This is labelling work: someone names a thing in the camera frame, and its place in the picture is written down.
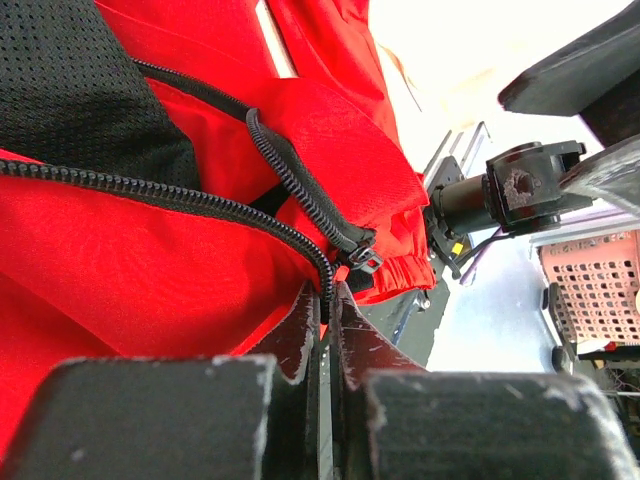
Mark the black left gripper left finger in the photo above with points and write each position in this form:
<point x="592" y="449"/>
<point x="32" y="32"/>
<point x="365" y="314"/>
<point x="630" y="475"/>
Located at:
<point x="253" y="416"/>

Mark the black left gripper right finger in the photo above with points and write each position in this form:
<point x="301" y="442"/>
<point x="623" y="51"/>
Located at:
<point x="393" y="419"/>

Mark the red jacket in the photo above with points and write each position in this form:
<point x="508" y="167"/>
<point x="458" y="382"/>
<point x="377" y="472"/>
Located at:
<point x="123" y="123"/>

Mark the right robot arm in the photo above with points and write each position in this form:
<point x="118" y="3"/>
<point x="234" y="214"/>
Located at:
<point x="527" y="188"/>

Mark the pink perforated laundry basket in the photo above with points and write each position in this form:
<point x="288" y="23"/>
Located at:
<point x="598" y="283"/>

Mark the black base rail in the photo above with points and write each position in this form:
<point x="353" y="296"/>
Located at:
<point x="417" y="315"/>

